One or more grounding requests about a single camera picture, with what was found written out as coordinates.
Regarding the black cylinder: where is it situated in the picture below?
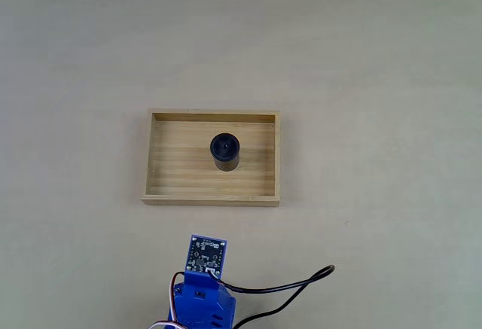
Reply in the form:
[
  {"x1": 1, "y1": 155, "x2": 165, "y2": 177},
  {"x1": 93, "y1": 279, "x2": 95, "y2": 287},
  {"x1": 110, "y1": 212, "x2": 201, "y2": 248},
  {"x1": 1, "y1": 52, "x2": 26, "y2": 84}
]
[{"x1": 209, "y1": 132, "x2": 242, "y2": 173}]

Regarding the wooden box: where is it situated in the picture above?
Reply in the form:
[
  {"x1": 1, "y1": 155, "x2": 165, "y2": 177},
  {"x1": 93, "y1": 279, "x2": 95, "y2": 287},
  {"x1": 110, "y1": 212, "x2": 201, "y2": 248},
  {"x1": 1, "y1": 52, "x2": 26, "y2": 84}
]
[{"x1": 141, "y1": 108, "x2": 282, "y2": 207}]

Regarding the red white black servo wire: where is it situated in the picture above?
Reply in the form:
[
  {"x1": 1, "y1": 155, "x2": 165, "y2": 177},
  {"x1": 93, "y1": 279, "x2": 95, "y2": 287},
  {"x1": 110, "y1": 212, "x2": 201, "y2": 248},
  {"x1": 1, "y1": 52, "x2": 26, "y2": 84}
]
[{"x1": 146, "y1": 271, "x2": 186, "y2": 329}]

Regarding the camera circuit board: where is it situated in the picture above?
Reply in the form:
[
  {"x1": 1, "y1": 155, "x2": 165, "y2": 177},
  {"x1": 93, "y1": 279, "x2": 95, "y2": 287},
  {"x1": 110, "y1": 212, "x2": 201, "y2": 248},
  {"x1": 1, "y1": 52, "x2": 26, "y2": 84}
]
[{"x1": 185, "y1": 234, "x2": 230, "y2": 279}]

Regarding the black camera cable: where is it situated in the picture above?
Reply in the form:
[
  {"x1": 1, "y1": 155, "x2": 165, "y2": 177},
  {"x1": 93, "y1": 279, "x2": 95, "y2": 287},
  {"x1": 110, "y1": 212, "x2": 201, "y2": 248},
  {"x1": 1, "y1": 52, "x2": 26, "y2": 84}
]
[{"x1": 207, "y1": 264, "x2": 336, "y2": 329}]

